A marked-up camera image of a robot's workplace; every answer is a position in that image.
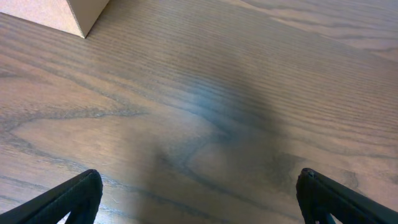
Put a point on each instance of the open cardboard box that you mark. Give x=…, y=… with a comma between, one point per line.
x=75, y=17

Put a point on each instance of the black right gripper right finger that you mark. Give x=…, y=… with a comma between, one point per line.
x=323, y=200

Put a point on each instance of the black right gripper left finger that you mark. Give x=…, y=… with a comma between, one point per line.
x=78, y=199

